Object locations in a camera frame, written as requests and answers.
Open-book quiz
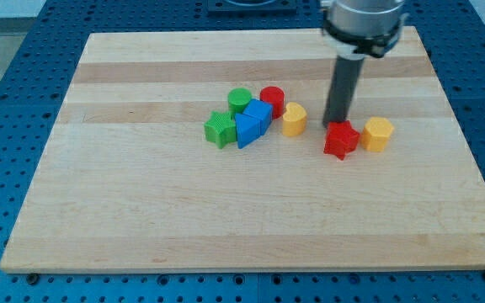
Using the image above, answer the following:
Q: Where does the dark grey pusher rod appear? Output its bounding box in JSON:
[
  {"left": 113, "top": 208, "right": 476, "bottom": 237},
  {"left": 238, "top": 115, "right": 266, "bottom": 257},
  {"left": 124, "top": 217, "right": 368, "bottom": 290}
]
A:
[{"left": 322, "top": 55, "right": 365, "bottom": 128}]

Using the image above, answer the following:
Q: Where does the red star block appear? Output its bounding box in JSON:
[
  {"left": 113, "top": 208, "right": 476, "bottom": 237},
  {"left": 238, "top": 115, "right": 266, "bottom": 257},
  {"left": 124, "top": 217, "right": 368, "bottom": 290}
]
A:
[{"left": 323, "top": 120, "right": 360, "bottom": 161}]

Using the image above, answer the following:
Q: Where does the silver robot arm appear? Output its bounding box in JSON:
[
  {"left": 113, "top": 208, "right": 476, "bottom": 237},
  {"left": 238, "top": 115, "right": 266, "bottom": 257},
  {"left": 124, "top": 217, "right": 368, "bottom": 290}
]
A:
[{"left": 322, "top": 0, "right": 407, "bottom": 126}]

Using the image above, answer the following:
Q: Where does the green star block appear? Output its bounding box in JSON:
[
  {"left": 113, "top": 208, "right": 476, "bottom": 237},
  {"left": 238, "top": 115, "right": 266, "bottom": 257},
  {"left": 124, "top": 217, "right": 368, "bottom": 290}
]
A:
[{"left": 204, "top": 111, "right": 237, "bottom": 149}]

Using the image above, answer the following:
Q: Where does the yellow hexagon block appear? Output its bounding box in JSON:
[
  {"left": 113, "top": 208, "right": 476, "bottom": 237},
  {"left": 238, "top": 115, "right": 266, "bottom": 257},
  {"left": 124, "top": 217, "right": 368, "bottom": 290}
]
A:
[{"left": 360, "top": 117, "right": 395, "bottom": 152}]

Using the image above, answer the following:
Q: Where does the yellow heart block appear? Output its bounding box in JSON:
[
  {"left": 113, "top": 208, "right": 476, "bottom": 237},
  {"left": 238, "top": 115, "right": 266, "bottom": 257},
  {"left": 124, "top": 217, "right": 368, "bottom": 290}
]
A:
[{"left": 282, "top": 102, "right": 307, "bottom": 137}]

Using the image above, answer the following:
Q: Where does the red cylinder block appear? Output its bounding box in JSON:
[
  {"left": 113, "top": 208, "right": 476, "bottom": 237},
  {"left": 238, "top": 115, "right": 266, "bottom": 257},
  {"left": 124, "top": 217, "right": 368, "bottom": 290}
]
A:
[{"left": 259, "top": 86, "right": 285, "bottom": 120}]

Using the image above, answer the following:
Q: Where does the blue cube block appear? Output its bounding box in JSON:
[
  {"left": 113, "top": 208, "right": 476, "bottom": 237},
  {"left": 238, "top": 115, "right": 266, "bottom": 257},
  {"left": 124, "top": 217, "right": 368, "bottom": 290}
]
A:
[{"left": 243, "top": 98, "right": 273, "bottom": 136}]

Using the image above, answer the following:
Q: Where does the green cylinder block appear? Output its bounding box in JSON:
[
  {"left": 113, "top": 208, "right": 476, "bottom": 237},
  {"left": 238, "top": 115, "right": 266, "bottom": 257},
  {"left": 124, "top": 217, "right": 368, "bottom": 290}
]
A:
[{"left": 227, "top": 88, "right": 252, "bottom": 115}]

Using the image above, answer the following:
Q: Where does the blue triangle block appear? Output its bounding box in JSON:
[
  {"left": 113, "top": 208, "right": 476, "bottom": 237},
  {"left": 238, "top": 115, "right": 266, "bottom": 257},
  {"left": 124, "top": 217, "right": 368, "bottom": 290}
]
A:
[{"left": 235, "top": 114, "right": 261, "bottom": 149}]

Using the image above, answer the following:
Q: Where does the wooden board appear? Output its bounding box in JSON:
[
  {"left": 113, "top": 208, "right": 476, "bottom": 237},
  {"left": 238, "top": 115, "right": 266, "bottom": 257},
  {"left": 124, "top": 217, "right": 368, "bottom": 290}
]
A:
[{"left": 0, "top": 26, "right": 485, "bottom": 274}]

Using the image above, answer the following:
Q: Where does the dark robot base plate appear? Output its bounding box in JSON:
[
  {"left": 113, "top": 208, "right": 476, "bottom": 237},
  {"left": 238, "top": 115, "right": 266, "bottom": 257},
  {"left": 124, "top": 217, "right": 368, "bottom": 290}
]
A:
[{"left": 204, "top": 0, "right": 297, "bottom": 13}]

